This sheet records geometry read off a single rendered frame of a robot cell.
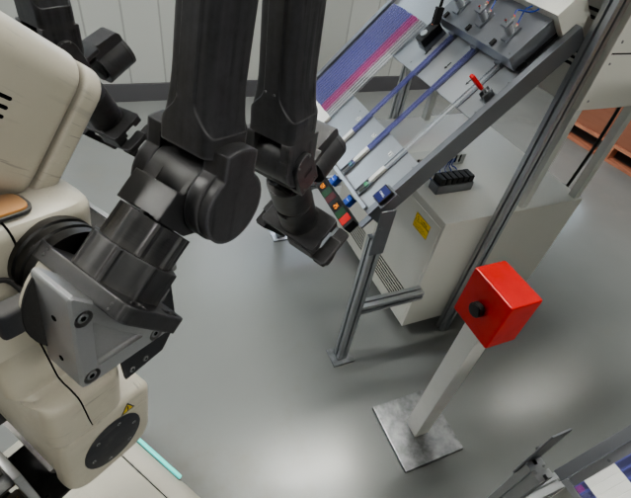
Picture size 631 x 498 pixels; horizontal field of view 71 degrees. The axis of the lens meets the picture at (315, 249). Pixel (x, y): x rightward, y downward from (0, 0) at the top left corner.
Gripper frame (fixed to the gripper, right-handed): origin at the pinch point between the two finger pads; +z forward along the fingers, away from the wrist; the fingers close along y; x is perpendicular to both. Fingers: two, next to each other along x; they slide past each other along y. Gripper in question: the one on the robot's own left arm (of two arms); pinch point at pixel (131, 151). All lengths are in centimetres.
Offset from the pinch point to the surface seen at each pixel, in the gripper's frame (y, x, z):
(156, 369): 19, 35, 92
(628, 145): -127, -251, 210
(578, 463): -98, 9, 30
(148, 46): 169, -123, 112
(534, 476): -94, 13, 40
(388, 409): -60, 6, 109
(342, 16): 85, -225, 140
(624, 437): -102, 2, 26
